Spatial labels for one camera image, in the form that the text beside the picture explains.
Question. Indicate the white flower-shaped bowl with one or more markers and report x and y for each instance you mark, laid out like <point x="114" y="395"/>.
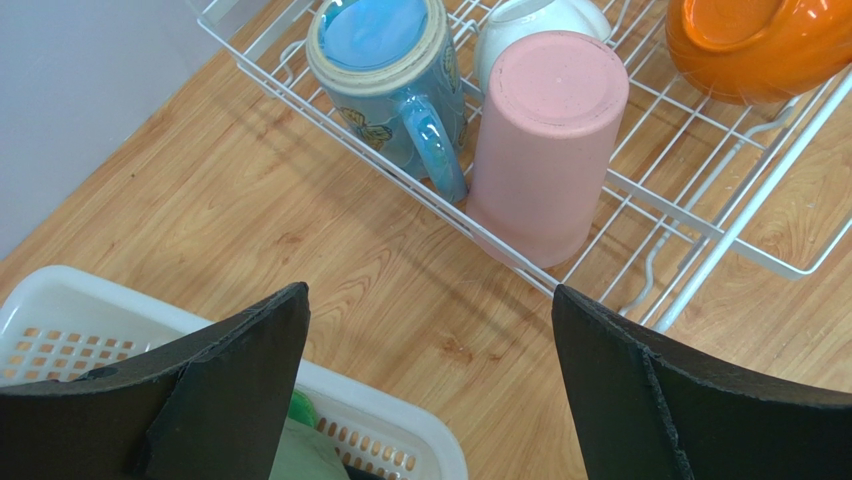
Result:
<point x="517" y="19"/>

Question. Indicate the blue butterfly mug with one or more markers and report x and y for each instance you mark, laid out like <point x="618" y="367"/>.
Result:
<point x="391" y="70"/>

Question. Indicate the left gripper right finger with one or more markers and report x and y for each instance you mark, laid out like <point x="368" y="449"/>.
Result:
<point x="646" y="406"/>

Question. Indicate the white wire dish rack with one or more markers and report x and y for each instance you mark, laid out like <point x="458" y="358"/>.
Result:
<point x="688" y="174"/>

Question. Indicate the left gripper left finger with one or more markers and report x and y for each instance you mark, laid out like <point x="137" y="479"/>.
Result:
<point x="209" y="405"/>

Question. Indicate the pink cup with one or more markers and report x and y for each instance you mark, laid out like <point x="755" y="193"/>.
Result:
<point x="552" y="111"/>

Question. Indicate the white plastic basket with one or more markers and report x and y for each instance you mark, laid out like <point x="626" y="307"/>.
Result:
<point x="60" y="322"/>

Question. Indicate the green cloth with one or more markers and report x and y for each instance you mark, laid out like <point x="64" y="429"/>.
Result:
<point x="304" y="453"/>

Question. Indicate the orange bowl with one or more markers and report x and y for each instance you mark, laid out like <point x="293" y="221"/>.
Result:
<point x="758" y="52"/>

